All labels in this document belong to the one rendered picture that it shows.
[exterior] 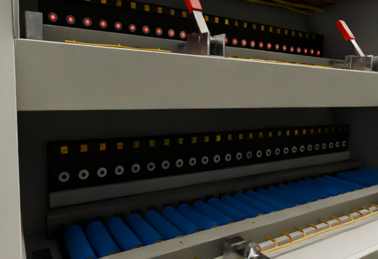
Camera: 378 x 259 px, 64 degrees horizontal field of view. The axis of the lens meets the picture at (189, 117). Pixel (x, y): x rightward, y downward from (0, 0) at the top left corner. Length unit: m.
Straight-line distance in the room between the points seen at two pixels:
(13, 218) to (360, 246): 0.31
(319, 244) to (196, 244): 0.14
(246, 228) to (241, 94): 0.13
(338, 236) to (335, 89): 0.16
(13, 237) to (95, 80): 0.11
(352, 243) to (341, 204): 0.06
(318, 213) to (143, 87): 0.25
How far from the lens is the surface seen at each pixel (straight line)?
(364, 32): 0.71
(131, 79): 0.23
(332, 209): 0.40
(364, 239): 0.39
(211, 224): 0.32
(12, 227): 0.19
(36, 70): 0.22
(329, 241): 0.37
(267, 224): 0.32
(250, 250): 0.26
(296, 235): 0.35
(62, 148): 0.35
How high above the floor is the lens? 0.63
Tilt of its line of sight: 13 degrees up
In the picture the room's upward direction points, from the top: 10 degrees counter-clockwise
